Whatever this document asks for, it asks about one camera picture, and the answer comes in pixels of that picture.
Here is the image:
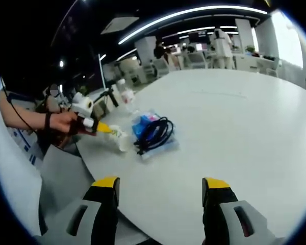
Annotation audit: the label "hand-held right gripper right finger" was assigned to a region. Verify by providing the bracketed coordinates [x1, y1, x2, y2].
[201, 177, 284, 245]

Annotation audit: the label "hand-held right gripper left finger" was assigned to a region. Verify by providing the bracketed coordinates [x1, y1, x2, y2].
[56, 175, 120, 245]

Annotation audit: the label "white paper cup green print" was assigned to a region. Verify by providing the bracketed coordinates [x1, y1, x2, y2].
[103, 124, 131, 154]

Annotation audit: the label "blue clear zip bag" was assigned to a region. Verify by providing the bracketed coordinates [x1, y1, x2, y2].
[131, 108, 181, 161]

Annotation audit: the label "clear bottle pink label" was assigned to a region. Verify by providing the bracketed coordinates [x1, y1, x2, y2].
[116, 78, 136, 106]

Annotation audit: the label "person's left hand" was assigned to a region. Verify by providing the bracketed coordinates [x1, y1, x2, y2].
[50, 110, 79, 134]

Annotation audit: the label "white desk black legs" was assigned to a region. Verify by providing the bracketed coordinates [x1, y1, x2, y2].
[93, 88, 120, 114]

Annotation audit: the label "black wristband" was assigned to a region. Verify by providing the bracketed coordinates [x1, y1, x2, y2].
[44, 111, 53, 130]

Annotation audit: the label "person's dark clothing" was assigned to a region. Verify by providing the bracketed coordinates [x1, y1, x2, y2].
[35, 126, 79, 155]

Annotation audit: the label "grey chair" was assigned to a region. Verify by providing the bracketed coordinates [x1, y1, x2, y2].
[38, 146, 93, 236]

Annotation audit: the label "ceiling air vent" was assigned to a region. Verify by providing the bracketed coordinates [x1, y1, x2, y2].
[100, 16, 140, 36]

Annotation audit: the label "curved ceiling light strip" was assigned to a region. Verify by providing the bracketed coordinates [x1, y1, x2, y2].
[118, 6, 269, 46]

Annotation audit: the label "white blue wall panel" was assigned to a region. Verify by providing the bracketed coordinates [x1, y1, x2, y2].
[11, 126, 44, 166]

